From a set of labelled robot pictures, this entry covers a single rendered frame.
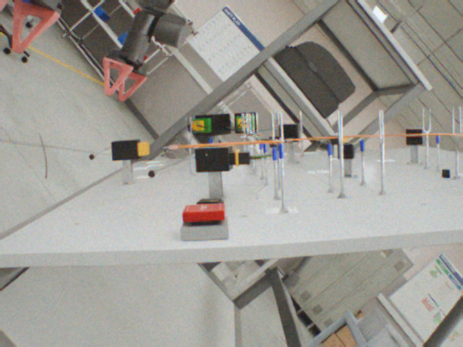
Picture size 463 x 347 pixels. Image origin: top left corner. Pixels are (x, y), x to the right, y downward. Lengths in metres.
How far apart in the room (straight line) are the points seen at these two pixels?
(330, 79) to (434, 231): 1.34
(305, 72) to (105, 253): 1.41
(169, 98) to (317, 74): 6.84
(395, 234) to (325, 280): 7.43
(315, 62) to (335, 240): 1.36
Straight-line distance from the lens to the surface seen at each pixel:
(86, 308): 0.93
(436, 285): 8.93
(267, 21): 8.75
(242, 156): 0.85
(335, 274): 8.02
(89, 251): 0.60
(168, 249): 0.58
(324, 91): 1.90
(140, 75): 1.21
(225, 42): 8.66
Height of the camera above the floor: 1.21
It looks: 5 degrees down
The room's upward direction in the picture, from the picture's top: 50 degrees clockwise
